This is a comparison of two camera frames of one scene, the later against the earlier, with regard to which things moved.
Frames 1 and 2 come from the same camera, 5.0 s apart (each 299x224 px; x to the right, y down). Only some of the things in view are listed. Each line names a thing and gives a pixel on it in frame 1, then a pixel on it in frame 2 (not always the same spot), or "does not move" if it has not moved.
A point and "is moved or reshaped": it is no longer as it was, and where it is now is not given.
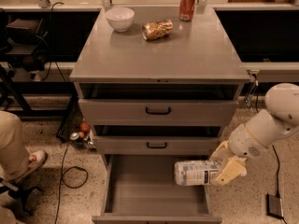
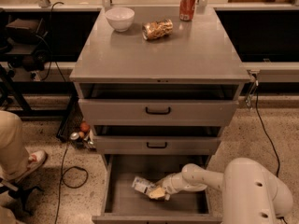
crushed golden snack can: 156,29 does not move
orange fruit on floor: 85,127 does not move
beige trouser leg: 14,161 does not move
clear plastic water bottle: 195,172 is moved or reshaped
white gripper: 245,142 to 168,183
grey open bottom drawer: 141,189 does not move
